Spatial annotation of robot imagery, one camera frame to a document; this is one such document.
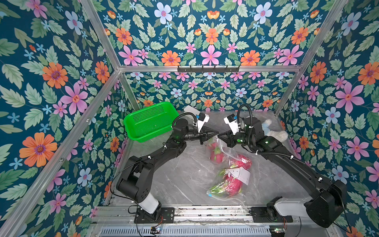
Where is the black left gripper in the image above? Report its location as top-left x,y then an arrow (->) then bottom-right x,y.
179,127 -> 216,146

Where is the pink dragon fruit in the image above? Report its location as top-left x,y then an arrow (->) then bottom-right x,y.
218,154 -> 252,177
207,177 -> 243,198
207,143 -> 225,164

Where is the green plastic basket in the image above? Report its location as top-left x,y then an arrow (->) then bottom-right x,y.
123,102 -> 179,143

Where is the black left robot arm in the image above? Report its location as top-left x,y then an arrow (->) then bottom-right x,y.
115,118 -> 219,215

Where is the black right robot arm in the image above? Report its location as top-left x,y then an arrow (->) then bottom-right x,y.
218,114 -> 347,228

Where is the white rectangular box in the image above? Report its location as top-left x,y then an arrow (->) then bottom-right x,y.
184,105 -> 200,118

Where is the white teddy bear blue shirt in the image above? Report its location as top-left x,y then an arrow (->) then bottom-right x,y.
262,119 -> 288,142

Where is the white perforated vent strip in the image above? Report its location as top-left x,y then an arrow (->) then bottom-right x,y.
99,226 -> 271,237

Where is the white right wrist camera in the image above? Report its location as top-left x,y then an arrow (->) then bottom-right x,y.
224,114 -> 240,135

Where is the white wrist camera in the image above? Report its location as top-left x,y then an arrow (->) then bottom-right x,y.
196,112 -> 209,133
224,114 -> 240,135

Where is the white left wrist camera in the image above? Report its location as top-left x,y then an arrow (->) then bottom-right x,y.
196,112 -> 209,133

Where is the black hook rail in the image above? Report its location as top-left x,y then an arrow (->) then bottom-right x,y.
177,65 -> 240,74

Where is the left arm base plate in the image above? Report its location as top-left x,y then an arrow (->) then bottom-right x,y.
134,207 -> 175,224

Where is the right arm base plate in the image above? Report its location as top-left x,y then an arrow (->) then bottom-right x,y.
249,206 -> 293,223

